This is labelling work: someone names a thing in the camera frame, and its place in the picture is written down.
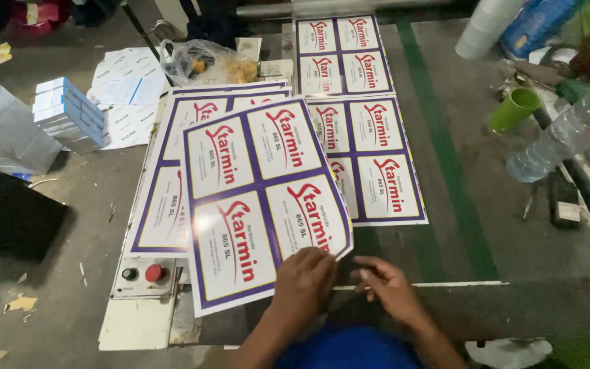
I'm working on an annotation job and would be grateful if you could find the person's left hand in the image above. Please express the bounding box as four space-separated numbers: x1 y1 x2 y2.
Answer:
272 246 339 325

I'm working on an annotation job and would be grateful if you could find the person's right hand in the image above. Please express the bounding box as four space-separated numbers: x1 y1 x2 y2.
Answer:
350 255 427 330

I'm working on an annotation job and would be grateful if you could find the purple-bordered label sheet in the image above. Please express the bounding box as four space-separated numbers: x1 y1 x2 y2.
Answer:
293 14 396 98
305 94 429 227
182 97 355 319

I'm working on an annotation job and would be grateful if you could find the person's blue shirt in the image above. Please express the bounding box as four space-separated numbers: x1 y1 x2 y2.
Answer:
273 322 423 369

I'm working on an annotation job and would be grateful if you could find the flat purple-bordered label sheet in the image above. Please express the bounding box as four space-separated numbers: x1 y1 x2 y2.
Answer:
305 94 429 227
293 14 396 98

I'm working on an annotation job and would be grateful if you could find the stack of purple-bordered label sheets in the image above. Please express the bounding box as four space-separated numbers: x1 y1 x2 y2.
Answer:
122 79 294 257

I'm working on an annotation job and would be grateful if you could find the red push button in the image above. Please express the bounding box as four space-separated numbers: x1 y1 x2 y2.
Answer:
144 263 167 284

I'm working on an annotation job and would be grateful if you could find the white cloth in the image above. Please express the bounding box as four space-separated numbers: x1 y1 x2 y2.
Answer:
464 337 553 369

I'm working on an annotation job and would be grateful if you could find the grey control panel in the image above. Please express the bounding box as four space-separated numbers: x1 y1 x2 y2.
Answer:
110 256 178 301

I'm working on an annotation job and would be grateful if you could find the white machine housing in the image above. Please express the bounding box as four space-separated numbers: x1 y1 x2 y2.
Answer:
98 296 203 352

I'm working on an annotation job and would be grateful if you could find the black device with label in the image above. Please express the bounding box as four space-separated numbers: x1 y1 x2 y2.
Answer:
547 168 583 230

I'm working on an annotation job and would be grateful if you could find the green plastic cup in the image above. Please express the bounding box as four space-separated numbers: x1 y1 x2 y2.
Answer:
488 87 543 133

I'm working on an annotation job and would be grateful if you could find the clear plastic bag with food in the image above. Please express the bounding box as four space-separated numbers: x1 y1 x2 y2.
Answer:
160 39 260 87

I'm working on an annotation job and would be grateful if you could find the clear plastic bottle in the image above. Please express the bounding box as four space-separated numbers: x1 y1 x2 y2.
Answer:
505 76 590 184

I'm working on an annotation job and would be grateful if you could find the heap of white printed sheets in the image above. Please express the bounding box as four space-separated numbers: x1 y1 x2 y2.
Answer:
86 46 171 151

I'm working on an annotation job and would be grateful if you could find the metal roller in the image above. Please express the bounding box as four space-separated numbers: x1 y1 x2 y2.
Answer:
236 0 455 19

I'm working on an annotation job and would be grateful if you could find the stack of white cups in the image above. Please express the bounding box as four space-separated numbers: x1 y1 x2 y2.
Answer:
454 0 524 61

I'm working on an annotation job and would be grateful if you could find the stack of blue-white boxes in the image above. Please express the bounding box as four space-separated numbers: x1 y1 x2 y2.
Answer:
32 76 108 155

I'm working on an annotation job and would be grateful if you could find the brown cardboard scrap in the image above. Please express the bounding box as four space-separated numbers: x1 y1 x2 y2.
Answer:
4 296 38 313

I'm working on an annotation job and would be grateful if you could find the blue plastic packet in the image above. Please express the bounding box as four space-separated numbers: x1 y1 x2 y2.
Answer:
499 0 581 60

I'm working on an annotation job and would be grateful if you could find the black board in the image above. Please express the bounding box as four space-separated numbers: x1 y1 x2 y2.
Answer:
0 160 71 263

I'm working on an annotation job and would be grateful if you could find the stack of grey sheets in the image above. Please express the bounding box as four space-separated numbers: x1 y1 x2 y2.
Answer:
0 58 64 176

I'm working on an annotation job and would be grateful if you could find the red bag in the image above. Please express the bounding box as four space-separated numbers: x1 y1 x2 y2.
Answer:
10 0 71 38

